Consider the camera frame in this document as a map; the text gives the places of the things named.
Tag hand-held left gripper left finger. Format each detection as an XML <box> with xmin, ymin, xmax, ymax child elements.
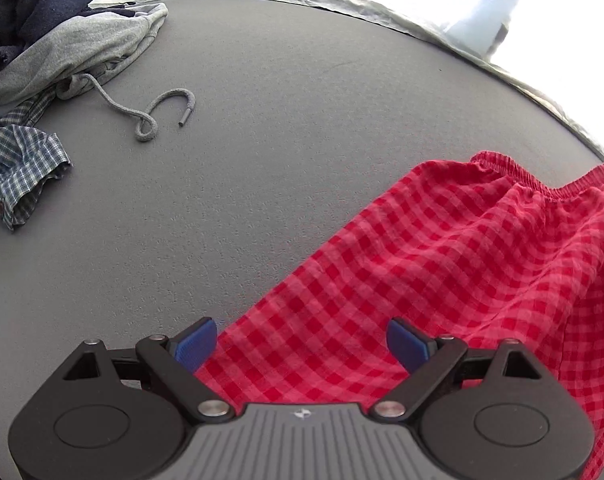
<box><xmin>62</xmin><ymin>317</ymin><xmax>235</xmax><ymax>421</ymax></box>

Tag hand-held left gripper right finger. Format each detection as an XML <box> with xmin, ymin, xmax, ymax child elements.
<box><xmin>371</xmin><ymin>317</ymin><xmax>546</xmax><ymax>422</ymax></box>

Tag red checked shorts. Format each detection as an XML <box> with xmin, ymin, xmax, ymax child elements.
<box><xmin>194</xmin><ymin>151</ymin><xmax>604</xmax><ymax>480</ymax></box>

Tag blue plaid shirt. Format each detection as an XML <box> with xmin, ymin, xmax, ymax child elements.
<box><xmin>0</xmin><ymin>91</ymin><xmax>73</xmax><ymax>232</ymax></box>

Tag grey hooded sweatshirt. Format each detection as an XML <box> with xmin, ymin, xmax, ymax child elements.
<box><xmin>0</xmin><ymin>2</ymin><xmax>197</xmax><ymax>143</ymax></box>

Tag dark navy garment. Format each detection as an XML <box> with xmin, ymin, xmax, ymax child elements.
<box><xmin>0</xmin><ymin>0</ymin><xmax>138</xmax><ymax>77</ymax></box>

